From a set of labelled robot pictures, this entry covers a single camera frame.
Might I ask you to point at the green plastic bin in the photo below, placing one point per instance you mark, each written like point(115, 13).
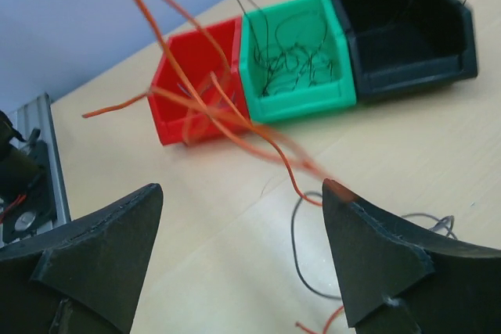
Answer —
point(294, 61)

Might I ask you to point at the black plastic bin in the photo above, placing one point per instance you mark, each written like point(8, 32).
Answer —
point(402, 46)

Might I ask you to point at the aluminium front rail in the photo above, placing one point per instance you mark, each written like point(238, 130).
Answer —
point(37, 114)

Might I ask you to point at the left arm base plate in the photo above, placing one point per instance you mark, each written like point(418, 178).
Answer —
point(37, 206)

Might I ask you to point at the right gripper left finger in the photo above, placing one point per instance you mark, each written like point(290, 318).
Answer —
point(85, 276)

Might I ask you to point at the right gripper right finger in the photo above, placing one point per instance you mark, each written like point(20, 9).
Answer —
point(397, 277)

